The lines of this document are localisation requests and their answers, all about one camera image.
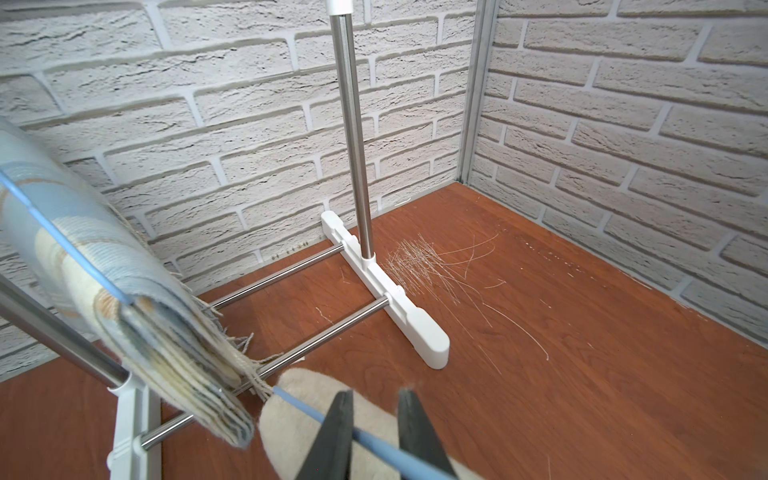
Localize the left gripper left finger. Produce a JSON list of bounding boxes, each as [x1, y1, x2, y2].
[[296, 390, 354, 479]]

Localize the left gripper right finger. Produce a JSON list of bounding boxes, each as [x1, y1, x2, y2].
[[397, 389, 457, 479]]

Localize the blue wire hanger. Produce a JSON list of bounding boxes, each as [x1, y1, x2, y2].
[[273, 387, 457, 479], [1, 171, 134, 305]]

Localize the beige wool scarf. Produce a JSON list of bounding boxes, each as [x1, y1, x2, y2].
[[257, 367, 485, 480]]

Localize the plaid blue cream scarf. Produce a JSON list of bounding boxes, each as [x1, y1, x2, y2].
[[1, 121, 270, 448]]

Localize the loose scarf fringe threads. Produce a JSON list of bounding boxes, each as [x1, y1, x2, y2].
[[383, 234, 559, 378]]

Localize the metal clothes rack white joints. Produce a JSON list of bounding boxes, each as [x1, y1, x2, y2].
[[1, 1, 450, 479]]

